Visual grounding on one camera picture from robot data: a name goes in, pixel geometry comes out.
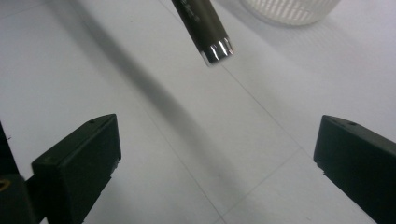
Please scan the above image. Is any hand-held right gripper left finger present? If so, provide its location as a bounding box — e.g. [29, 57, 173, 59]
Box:
[31, 113, 122, 224]

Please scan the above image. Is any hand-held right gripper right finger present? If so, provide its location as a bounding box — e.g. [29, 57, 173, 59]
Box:
[312, 114, 396, 224]

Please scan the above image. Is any white plastic basket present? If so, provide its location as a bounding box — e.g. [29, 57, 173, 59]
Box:
[238, 0, 343, 27]

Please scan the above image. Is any black comb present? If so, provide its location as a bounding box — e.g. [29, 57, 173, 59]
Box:
[170, 0, 235, 68]

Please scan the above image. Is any white table mat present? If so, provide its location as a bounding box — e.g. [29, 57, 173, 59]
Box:
[0, 0, 396, 224]

